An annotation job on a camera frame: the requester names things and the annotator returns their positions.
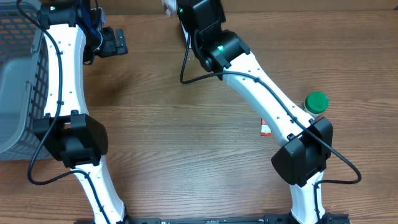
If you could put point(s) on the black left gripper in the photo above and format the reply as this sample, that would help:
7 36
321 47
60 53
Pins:
110 48

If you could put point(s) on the brown cookie snack bag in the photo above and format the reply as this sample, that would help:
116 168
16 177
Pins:
170 7

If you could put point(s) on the red snack stick packet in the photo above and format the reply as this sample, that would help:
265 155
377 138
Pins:
265 129

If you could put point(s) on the green lid spice jar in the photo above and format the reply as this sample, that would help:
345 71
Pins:
315 104

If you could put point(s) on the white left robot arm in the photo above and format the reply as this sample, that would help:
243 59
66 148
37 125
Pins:
74 35

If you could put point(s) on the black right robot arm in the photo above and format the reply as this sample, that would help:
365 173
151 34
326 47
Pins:
304 142

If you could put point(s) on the white barcode scanner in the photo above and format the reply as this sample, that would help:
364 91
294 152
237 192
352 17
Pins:
185 33

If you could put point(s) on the grey plastic mesh basket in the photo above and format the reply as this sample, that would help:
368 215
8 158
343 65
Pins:
24 78

